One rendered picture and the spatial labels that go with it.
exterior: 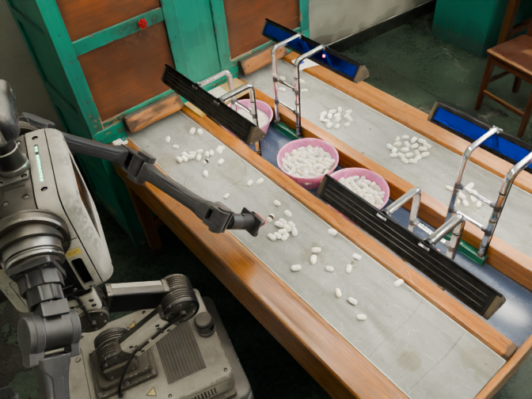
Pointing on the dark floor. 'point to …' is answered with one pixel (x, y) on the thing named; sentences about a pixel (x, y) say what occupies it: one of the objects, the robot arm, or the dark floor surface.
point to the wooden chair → (513, 62)
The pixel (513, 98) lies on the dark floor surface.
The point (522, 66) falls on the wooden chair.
